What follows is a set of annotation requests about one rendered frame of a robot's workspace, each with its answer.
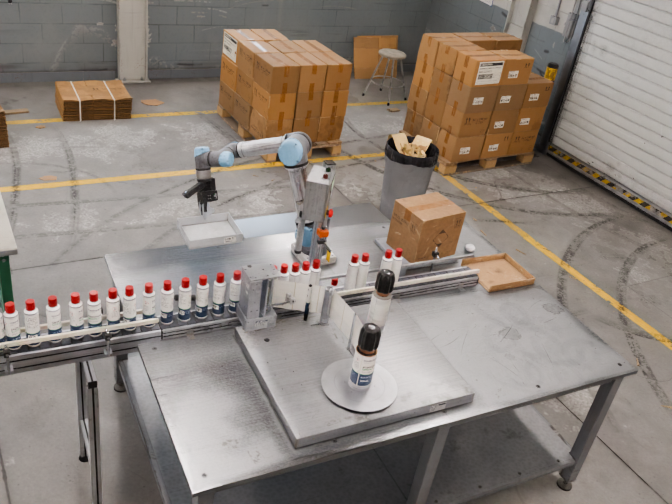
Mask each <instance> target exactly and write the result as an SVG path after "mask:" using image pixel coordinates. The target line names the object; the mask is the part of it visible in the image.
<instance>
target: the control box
mask: <svg viewBox="0 0 672 504"><path fill-rule="evenodd" d="M325 170H326V169H325V167H322V166H317V165H314V166H313V168H312V170H311V172H310V174H309V176H308V179H307V181H306V188H305V195H304V203H303V210H302V217H301V218H302V219H304V220H309V221H314V222H319V223H322V222H324V220H325V218H326V211H327V210H328V209H329V207H330V201H331V199H330V201H329V196H330V190H331V183H332V180H333V177H334V174H335V171H334V169H332V168H331V173H326V174H328V180H323V179H322V177H323V174H324V173H325ZM328 202H329V204H328Z"/></svg>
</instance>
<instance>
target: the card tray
mask: <svg viewBox="0 0 672 504"><path fill-rule="evenodd" d="M461 266H462V267H464V266H467V267H469V268H471V269H472V270H474V269H479V270H480V271H479V273H476V274H477V275H478V277H479V280H478V282H479V283H480V284H481V285H482V286H483V287H484V288H485V289H486V290H487V291H488V292H494V291H499V290H505V289H510V288H516V287H521V286H527V285H532V284H534V281H535V279H536V278H535V277H534V276H533V275H531V274H530V273H529V272H528V271H527V270H526V269H524V268H523V267H522V266H521V265H520V264H519V263H517V262H516V261H515V260H514V259H513V258H512V257H510V256H509V255H508V254H507V253H499V254H493V255H486V256H480V257H473V258H467V259H462V262H461Z"/></svg>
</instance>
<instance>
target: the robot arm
mask: <svg viewBox="0 0 672 504"><path fill-rule="evenodd" d="M311 147H312V141H311V139H310V137H309V136H308V135H307V134H306V133H304V132H293V133H287V134H285V136H281V137H274V138H267V139H261V140H254V141H247V142H240V143H238V142H235V141H234V142H231V143H229V144H228V145H227V146H225V147H224V148H222V149H221V150H219V151H210V150H209V147H206V146H202V147H196V148H195V149H194V158H195V169H196V178H197V182H198V183H196V184H195V185H193V186H192V187H191V188H189V189H188V190H186V191H184V192H183V193H182V195H183V196H184V198H186V199H188V198H190V197H191V196H192V195H194V194H195V193H196V192H197V201H198V207H199V211H200V214H201V216H202V215H203V219H204V220H205V221H206V219H207V215H209V214H212V213H214V208H211V207H210V204H209V203H207V202H212V201H217V200H218V194H217V198H216V196H214V195H215V193H217V190H216V186H215V178H213V177H212V176H211V167H231V166H232V165H233V163H234V159H235V158H242V157H249V156H257V155H264V154H272V153H278V156H279V159H280V161H281V162H282V163H283V164H284V167H285V169H287V170H288V171H289V176H290V181H291V186H292V192H293V197H294V202H295V207H296V212H297V218H296V219H295V223H296V228H298V220H299V213H300V211H302V210H303V203H304V195H305V188H306V181H307V179H308V175H307V169H306V167H307V165H308V164H309V162H308V157H307V154H308V153H309V152H310V150H311ZM313 226H314V221H309V220H306V221H305V228H304V235H303V242H302V253H304V254H306V255H308V256H309V253H310V246H311V240H312V233H313Z"/></svg>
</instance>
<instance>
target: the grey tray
mask: <svg viewBox="0 0 672 504"><path fill-rule="evenodd" d="M177 229H178V230H179V232H180V234H181V236H182V237H183V239H184V241H185V243H186V245H187V246H188V248H189V249H196V248H203V247H210V246H217V245H225V244H232V243H239V242H242V239H243V233H242V231H241V230H240V228H239V227H238V225H237V224H236V222H235V221H234V219H233V218H232V216H231V215H230V213H229V212H227V213H219V214H211V215H207V219H206V221H205V220H204V219H203V215H202V216H194V217H185V218H177Z"/></svg>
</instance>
